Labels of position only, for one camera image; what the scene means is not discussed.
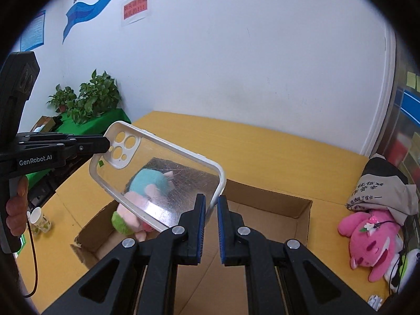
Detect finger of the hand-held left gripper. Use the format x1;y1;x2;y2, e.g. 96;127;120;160
16;132;111;155

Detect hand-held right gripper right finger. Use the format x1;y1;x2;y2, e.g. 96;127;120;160
217;195;378;315

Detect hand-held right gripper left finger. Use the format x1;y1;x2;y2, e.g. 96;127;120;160
43;193;207;315

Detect brown cardboard box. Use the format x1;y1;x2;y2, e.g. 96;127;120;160
70;179;314;315

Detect clear white phone case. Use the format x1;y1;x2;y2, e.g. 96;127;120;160
88;121;226;233

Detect person's left hand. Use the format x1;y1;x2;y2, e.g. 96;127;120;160
5;175;32;237

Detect small brown box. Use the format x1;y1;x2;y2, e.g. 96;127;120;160
31;115;63;132

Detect small green potted plant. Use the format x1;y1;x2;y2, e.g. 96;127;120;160
47;85;77;115

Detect large green potted plant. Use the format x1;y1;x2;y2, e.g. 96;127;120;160
67;70;123;125

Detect teal pink plush toy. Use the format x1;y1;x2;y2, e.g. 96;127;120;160
112;167;178;242

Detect leaf print paper cup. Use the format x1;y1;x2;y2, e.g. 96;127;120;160
29;207;52;235

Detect grey printed tote bag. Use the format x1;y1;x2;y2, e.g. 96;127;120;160
346;154;419;227

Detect white green toy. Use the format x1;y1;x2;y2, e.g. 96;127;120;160
384;249;420;294

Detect blue window banner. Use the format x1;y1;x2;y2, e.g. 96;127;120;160
402;90;420;112

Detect yellow sticky notes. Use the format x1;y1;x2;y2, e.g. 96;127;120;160
406;71;420;91

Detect blue wall poster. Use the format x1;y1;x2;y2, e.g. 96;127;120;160
20;10;46;51

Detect blue wave wall decal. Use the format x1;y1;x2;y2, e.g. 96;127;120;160
62;0;155;45

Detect black cable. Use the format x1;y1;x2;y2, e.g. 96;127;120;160
23;223;39;299

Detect red wall sign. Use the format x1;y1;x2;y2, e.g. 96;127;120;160
121;0;152;26

